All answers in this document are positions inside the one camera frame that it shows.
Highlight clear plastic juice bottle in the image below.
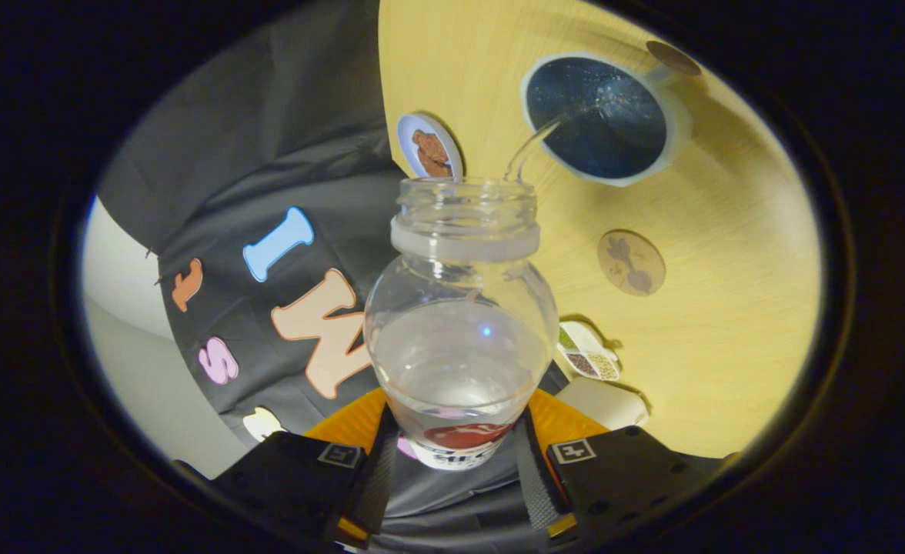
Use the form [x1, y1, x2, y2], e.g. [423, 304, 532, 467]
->
[363, 176, 559, 470]

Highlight wooden table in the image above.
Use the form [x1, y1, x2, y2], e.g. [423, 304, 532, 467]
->
[378, 0, 823, 462]

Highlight round brown coaster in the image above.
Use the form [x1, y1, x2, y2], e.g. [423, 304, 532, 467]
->
[597, 229, 666, 297]

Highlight light blue plate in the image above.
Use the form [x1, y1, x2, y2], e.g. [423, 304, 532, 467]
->
[396, 112, 464, 182]

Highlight white toaster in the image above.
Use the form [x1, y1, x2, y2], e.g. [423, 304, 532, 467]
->
[556, 375, 651, 432]

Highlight black backdrop cloth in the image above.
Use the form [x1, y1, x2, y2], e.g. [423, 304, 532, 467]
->
[97, 0, 569, 554]

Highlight white cup with wooden handle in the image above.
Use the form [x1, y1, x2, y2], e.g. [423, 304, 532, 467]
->
[519, 40, 703, 188]

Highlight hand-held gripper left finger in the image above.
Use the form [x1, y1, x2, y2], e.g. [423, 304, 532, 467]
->
[210, 388, 400, 549]

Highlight white divided dish with beans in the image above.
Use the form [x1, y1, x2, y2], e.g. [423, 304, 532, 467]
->
[556, 319, 623, 382]

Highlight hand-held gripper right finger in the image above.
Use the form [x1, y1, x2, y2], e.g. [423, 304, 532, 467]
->
[513, 388, 740, 549]

